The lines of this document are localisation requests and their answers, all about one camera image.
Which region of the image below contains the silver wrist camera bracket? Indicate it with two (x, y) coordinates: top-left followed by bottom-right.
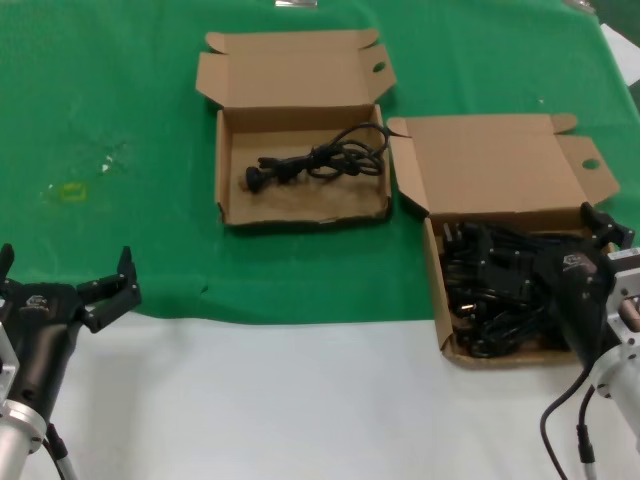
(606, 246), (640, 361)
(0, 319), (22, 401)

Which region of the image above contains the right arm cable with connector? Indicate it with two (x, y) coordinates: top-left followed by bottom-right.
(575, 387), (600, 480)

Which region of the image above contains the black power cable with plug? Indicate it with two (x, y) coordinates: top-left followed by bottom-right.
(244, 122), (390, 194)

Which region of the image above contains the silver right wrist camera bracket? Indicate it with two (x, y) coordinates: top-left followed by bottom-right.
(606, 246), (640, 361)

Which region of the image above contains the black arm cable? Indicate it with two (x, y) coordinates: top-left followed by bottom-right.
(538, 367), (596, 480)
(43, 422), (79, 480)

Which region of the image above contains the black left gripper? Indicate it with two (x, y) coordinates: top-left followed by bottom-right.
(0, 243), (143, 417)

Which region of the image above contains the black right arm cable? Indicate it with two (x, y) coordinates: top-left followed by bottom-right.
(538, 367), (596, 480)

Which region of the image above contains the cardboard box with torn edge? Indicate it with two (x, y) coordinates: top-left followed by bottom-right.
(195, 28), (398, 232)

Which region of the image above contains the pile of black power cables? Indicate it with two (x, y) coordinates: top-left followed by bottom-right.
(439, 219), (589, 360)

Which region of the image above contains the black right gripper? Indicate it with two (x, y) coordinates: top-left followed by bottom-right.
(473, 202), (634, 367)

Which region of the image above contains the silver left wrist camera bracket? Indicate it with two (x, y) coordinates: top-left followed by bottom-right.
(0, 319), (22, 401)

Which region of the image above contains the white paper sheet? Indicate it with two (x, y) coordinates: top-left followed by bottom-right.
(598, 22), (640, 86)

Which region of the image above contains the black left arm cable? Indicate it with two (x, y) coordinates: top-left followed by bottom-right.
(43, 422), (79, 480)

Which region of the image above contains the cardboard box with cable pile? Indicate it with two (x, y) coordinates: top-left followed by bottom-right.
(385, 113), (621, 371)

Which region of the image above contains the green tablecloth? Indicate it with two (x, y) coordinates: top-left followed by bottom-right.
(0, 0), (640, 326)

